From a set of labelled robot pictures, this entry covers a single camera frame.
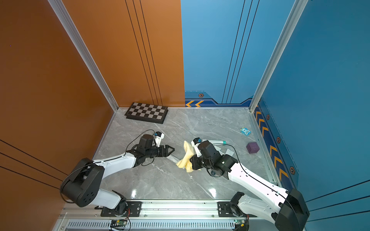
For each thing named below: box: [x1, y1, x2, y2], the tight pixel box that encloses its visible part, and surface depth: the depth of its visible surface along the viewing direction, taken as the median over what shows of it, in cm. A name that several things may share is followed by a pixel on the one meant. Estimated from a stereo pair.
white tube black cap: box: [166, 154, 180, 164], surface depth 91 cm
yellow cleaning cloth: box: [176, 140, 202, 173], surface depth 76 cm
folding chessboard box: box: [124, 102, 169, 124], surface depth 115 cm
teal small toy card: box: [239, 127, 252, 136], surface depth 106 cm
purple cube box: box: [246, 141, 260, 154], surface depth 93 cm
